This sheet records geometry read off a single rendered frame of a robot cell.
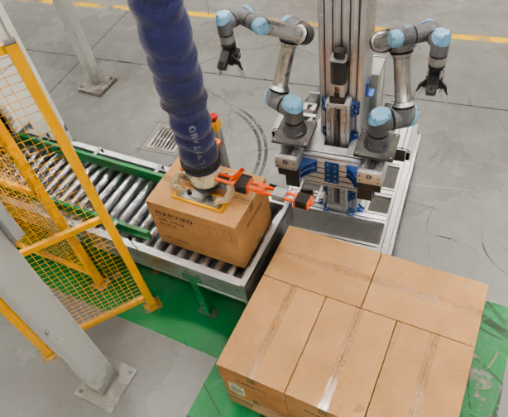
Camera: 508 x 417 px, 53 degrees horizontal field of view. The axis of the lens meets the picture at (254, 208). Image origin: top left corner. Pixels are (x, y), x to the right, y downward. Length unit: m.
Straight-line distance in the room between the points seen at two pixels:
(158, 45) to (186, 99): 0.30
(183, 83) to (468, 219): 2.49
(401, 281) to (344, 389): 0.71
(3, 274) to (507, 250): 3.16
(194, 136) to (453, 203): 2.29
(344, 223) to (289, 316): 1.03
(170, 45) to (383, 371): 1.86
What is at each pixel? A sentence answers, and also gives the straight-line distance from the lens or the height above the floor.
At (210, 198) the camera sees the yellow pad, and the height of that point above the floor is 1.00.
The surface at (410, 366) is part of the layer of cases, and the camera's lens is 2.78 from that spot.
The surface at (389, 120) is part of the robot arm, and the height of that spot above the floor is 1.24.
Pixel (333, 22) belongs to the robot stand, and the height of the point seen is 1.68.
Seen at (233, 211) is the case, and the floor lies 0.95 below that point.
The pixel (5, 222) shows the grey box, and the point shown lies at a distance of 2.31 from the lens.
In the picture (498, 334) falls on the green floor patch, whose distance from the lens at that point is 3.59.
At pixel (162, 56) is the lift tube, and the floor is 1.91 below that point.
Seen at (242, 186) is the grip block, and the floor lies 1.10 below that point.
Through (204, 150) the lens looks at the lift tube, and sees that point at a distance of 2.63.
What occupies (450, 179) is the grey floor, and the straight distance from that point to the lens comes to 4.31.
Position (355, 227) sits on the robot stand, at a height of 0.21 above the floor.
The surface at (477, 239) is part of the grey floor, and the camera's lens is 3.97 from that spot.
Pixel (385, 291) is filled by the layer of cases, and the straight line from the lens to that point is 2.96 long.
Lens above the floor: 3.08
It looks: 49 degrees down
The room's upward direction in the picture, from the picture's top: 11 degrees counter-clockwise
